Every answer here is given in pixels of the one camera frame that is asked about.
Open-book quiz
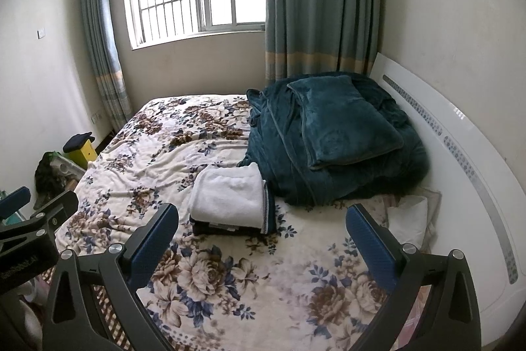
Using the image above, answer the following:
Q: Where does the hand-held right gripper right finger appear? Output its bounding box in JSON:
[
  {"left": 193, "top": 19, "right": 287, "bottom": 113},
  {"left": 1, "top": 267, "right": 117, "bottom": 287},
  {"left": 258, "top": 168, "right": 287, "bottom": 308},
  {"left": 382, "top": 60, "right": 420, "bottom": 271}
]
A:
[{"left": 346, "top": 204, "right": 481, "bottom": 351}]

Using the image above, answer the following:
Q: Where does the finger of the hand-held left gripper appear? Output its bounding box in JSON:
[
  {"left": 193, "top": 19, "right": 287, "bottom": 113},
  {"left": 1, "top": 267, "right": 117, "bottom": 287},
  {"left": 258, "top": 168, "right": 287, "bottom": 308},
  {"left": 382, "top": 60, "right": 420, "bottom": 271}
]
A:
[
  {"left": 0, "top": 190, "right": 79, "bottom": 241},
  {"left": 0, "top": 187, "right": 31, "bottom": 220}
]

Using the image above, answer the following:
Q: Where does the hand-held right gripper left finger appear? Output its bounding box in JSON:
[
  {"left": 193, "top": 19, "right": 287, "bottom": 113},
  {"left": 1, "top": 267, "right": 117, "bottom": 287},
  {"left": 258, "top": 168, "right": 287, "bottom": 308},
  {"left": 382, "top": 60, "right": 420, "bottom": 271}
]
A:
[{"left": 43, "top": 203, "right": 179, "bottom": 351}]

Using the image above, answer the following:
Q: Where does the white knit sweater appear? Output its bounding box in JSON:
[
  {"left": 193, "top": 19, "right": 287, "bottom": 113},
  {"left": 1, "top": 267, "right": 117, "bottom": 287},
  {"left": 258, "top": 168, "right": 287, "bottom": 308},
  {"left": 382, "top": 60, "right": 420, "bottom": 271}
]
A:
[{"left": 189, "top": 163, "right": 267, "bottom": 230}]

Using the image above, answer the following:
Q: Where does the dark crumpled cloth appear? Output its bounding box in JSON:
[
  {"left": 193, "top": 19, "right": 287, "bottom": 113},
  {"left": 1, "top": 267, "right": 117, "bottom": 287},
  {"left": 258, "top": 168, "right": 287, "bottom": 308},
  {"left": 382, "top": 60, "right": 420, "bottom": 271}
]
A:
[{"left": 34, "top": 154, "right": 68, "bottom": 208}]

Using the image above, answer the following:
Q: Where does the white perforated tray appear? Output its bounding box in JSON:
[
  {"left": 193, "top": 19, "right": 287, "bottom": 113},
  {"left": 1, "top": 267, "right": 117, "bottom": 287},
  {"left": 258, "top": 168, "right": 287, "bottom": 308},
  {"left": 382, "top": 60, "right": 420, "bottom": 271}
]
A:
[{"left": 49, "top": 151, "right": 89, "bottom": 181}]

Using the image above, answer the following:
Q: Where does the white pillow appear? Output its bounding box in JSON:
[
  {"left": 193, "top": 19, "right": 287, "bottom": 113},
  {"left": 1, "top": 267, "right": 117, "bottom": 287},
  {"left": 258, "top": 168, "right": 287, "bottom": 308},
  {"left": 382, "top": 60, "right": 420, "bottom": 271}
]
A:
[{"left": 386, "top": 195, "right": 428, "bottom": 249}]

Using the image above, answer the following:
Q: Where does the yellow box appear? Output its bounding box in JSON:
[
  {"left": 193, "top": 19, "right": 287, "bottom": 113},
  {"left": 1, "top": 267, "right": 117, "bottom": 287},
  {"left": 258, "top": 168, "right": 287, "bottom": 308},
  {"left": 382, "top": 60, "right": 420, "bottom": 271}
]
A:
[{"left": 68, "top": 139, "right": 97, "bottom": 170}]

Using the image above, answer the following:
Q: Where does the teal plush quilt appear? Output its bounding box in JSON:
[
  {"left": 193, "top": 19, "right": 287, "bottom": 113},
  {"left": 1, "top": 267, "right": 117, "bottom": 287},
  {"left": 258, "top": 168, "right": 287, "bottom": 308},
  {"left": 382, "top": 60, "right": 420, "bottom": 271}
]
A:
[{"left": 246, "top": 72, "right": 430, "bottom": 207}]

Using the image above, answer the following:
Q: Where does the black cap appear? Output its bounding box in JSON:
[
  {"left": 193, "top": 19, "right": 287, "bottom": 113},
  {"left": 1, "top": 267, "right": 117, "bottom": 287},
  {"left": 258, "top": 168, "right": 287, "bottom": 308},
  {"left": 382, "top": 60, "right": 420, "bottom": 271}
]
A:
[{"left": 62, "top": 132, "right": 95, "bottom": 153}]

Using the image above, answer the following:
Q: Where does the floral blanket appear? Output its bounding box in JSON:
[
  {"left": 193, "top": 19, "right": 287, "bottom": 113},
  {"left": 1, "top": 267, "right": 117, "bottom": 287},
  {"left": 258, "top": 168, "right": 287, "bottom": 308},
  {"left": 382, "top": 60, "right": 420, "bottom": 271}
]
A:
[{"left": 53, "top": 95, "right": 412, "bottom": 351}]

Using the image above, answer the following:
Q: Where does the white bed headboard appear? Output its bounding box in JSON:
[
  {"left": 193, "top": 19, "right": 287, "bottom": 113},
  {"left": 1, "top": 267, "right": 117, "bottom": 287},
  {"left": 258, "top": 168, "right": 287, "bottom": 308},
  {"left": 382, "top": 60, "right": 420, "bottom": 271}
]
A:
[{"left": 370, "top": 53, "right": 522, "bottom": 347}]

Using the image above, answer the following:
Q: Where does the teal plush pillow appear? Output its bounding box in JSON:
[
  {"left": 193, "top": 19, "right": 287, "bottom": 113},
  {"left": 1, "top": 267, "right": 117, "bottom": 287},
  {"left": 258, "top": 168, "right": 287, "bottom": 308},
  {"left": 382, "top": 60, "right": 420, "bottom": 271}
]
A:
[{"left": 287, "top": 75, "right": 404, "bottom": 171}]

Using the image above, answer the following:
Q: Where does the narrow grey-green curtain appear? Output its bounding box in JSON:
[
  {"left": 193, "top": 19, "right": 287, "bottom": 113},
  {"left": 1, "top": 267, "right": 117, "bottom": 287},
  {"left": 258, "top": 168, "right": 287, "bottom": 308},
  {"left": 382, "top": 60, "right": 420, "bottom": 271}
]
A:
[{"left": 80, "top": 0, "right": 133, "bottom": 132}]

